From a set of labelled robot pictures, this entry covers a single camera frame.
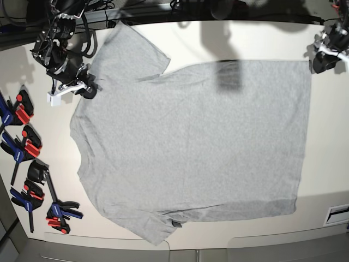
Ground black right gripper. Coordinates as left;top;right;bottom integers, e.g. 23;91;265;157
46;58;97;99

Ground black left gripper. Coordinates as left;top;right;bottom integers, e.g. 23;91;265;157
312;23;348;74

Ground grey T-shirt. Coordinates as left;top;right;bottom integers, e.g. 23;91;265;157
70;23;311;245

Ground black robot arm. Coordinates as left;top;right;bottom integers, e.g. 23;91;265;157
312;1;348;74
31;1;98;99

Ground blue red bar clamp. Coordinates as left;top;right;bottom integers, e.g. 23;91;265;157
1;85;34;133
10;178;45;233
27;160;83;235
1;125;42;186

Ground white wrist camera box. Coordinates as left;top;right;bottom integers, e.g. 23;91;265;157
47;92;62;106

